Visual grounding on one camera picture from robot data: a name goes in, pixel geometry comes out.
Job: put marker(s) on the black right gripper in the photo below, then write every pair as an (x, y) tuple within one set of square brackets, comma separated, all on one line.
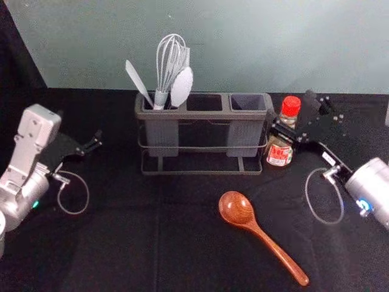
[(322, 129)]

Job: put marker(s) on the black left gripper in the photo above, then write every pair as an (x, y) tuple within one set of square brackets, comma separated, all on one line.
[(59, 149)]

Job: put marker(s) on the spice bottle with red cap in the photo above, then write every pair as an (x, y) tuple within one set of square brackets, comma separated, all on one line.
[(279, 153)]

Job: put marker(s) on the grey narrow spatula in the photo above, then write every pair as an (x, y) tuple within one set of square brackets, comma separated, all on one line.
[(135, 77)]

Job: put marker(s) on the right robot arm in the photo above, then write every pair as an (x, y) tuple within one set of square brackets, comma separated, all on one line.
[(370, 182)]

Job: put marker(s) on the grey oval spoon spatula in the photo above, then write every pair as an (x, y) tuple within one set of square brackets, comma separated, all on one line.
[(182, 82)]

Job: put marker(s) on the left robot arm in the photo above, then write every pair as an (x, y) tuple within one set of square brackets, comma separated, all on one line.
[(30, 137)]

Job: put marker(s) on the black rack with steel bars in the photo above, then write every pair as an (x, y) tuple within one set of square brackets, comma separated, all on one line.
[(200, 147)]

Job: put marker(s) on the grey plastic rack bin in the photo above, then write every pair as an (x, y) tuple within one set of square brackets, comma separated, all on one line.
[(161, 137), (246, 134)]

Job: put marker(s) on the black table cloth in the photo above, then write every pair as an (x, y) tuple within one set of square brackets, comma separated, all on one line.
[(121, 243)]

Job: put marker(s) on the brown wooden spoon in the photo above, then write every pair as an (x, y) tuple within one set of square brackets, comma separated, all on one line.
[(235, 208)]

